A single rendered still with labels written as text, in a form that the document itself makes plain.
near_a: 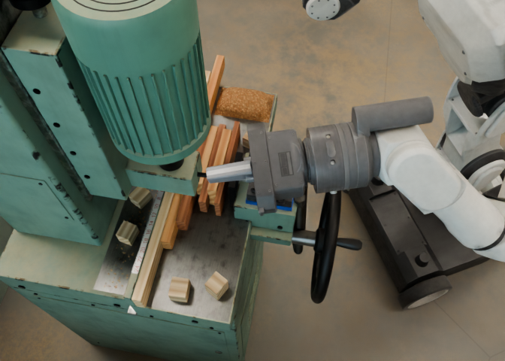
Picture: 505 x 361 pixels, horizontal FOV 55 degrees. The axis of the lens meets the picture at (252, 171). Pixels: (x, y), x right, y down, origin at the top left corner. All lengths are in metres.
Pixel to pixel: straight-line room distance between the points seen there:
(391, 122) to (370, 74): 1.98
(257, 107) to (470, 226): 0.65
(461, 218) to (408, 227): 1.22
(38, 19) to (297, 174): 0.41
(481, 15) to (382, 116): 0.38
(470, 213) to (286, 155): 0.27
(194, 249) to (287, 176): 0.49
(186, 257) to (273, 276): 0.96
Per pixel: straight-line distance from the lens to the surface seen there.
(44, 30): 0.74
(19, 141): 0.86
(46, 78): 0.75
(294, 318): 1.95
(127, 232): 1.18
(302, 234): 1.16
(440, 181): 0.65
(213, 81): 1.26
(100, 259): 1.22
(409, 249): 1.90
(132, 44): 0.61
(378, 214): 1.95
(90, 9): 0.62
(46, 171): 0.93
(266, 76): 2.53
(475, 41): 0.96
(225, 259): 1.06
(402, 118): 0.63
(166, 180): 0.98
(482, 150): 1.55
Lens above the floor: 1.89
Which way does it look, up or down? 60 degrees down
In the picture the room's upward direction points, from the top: straight up
